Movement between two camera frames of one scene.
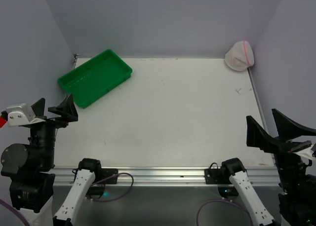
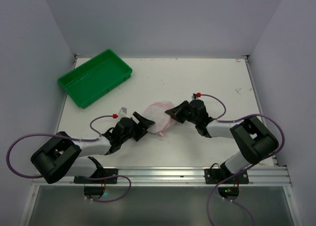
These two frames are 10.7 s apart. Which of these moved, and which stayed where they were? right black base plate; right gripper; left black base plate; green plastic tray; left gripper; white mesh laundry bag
Moved: right gripper; white mesh laundry bag; left gripper
Stayed: left black base plate; right black base plate; green plastic tray
